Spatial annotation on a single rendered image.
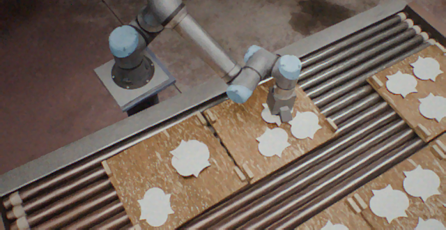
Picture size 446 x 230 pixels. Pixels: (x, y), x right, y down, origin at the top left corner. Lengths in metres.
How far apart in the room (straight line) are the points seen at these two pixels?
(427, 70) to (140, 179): 1.29
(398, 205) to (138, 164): 0.93
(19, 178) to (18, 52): 1.82
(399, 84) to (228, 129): 0.76
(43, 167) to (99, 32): 1.81
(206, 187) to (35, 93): 1.85
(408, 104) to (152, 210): 1.10
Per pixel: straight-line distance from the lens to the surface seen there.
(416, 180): 1.56
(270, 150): 1.44
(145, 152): 1.45
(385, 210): 1.47
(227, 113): 1.51
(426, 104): 1.76
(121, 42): 1.53
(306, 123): 1.53
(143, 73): 1.66
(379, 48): 1.91
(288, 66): 1.26
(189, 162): 1.39
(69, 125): 2.73
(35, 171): 1.56
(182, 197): 1.37
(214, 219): 1.36
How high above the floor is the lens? 2.23
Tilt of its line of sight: 57 degrees down
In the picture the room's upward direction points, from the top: 3 degrees clockwise
